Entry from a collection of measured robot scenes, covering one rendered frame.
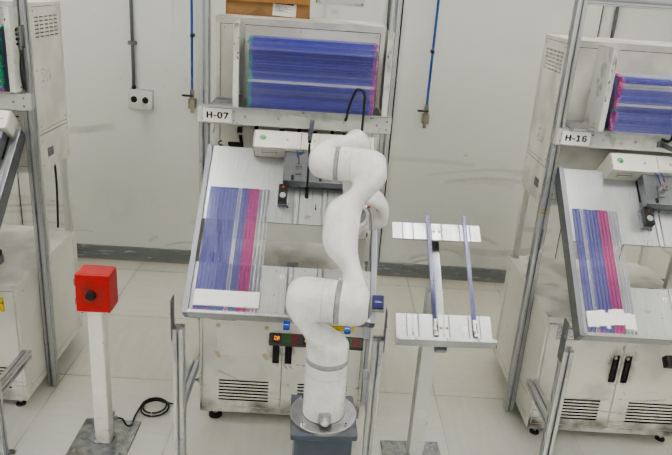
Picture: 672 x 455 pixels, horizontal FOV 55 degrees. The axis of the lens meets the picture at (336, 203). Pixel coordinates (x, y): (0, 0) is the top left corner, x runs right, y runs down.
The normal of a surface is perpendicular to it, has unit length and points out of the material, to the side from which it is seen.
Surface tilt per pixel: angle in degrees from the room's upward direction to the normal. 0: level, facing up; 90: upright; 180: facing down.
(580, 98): 90
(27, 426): 0
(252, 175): 45
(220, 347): 90
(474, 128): 90
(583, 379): 90
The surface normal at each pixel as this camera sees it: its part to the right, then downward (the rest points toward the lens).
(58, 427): 0.07, -0.94
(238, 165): 0.04, -0.44
